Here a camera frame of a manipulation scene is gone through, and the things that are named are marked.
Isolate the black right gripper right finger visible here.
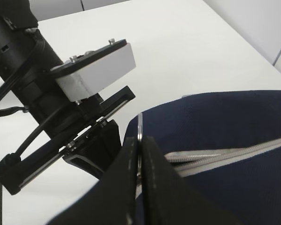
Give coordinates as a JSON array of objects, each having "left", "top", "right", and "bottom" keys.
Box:
[{"left": 141, "top": 136, "right": 239, "bottom": 225}]

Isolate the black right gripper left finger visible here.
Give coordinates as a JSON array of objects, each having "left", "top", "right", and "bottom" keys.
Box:
[{"left": 48, "top": 137, "right": 138, "bottom": 225}]

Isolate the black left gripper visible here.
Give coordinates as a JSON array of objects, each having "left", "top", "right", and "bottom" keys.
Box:
[{"left": 0, "top": 86, "right": 135, "bottom": 195}]

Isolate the navy and white lunch bag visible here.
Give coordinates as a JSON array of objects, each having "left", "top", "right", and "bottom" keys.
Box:
[{"left": 121, "top": 90, "right": 281, "bottom": 225}]

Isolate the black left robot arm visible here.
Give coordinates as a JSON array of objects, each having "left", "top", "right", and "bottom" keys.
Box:
[{"left": 0, "top": 0, "right": 136, "bottom": 195}]

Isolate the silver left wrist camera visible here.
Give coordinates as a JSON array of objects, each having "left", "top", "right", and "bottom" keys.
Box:
[{"left": 48, "top": 39, "right": 136, "bottom": 102}]

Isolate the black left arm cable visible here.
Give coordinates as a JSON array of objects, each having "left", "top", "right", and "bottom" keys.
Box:
[{"left": 0, "top": 38, "right": 94, "bottom": 179}]

